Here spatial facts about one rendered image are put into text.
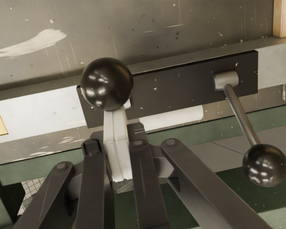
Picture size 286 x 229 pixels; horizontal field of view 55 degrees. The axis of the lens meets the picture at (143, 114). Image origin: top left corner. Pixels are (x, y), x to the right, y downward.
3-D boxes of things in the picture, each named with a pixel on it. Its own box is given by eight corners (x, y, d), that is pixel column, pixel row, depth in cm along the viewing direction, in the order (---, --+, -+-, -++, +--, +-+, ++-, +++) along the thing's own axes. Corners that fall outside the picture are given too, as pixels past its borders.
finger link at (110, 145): (125, 181, 17) (113, 183, 17) (120, 129, 24) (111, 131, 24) (115, 141, 16) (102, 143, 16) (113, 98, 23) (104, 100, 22)
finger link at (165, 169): (131, 165, 15) (184, 154, 15) (125, 124, 20) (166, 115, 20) (136, 186, 16) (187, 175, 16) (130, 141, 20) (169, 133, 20)
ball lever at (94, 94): (138, 116, 31) (138, 101, 18) (105, 122, 31) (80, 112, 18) (131, 83, 31) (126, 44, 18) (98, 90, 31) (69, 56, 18)
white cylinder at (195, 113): (140, 125, 37) (197, 113, 38) (142, 136, 35) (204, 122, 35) (136, 105, 36) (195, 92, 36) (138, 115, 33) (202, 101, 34)
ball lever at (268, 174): (233, 81, 33) (288, 188, 25) (202, 87, 33) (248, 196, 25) (239, 57, 30) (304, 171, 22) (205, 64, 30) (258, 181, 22)
